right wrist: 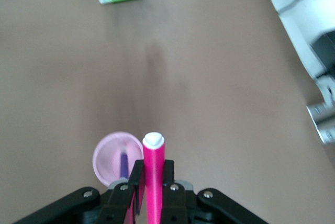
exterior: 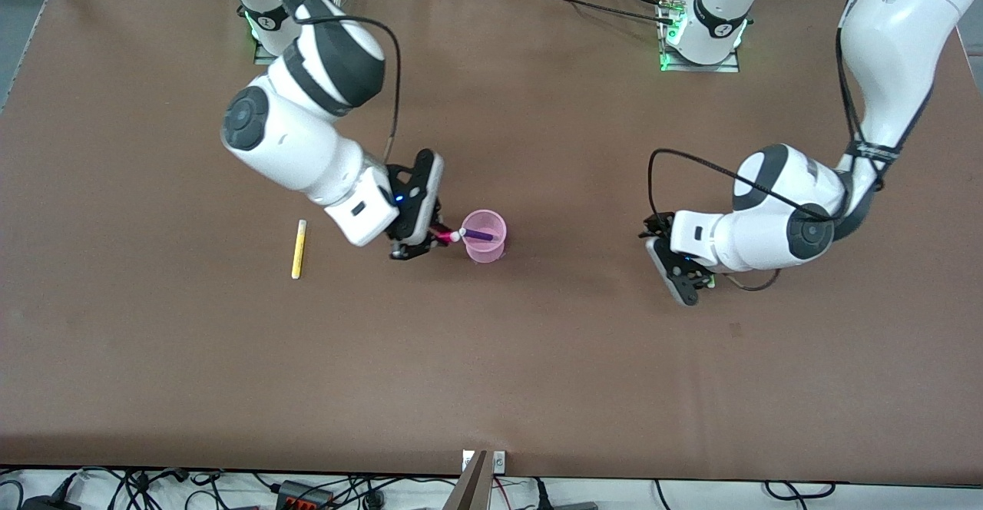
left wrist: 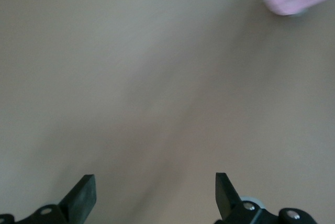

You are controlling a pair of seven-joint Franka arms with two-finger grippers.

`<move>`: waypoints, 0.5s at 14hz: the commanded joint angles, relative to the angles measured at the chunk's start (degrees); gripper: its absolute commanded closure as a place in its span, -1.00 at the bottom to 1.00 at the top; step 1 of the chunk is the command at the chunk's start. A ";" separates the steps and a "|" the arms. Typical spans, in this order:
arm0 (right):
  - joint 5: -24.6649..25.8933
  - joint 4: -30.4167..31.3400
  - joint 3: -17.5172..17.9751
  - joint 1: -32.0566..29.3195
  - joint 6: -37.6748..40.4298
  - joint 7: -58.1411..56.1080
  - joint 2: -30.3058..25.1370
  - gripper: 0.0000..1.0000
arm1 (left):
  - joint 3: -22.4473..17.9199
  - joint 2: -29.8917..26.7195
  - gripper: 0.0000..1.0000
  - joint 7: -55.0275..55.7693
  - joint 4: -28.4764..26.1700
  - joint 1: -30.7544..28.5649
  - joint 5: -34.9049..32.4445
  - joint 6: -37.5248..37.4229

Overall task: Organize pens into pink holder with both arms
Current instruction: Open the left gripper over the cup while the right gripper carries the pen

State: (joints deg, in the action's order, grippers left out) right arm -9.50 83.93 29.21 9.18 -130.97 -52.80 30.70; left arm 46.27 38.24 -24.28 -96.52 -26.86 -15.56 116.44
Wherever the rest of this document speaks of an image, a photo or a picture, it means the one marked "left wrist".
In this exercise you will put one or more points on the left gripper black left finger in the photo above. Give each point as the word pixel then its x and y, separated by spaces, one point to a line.
pixel 78 203

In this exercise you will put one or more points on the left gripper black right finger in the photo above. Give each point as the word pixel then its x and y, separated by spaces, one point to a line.
pixel 230 203

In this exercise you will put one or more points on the brown table cover sheet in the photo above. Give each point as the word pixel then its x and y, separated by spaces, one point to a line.
pixel 131 77

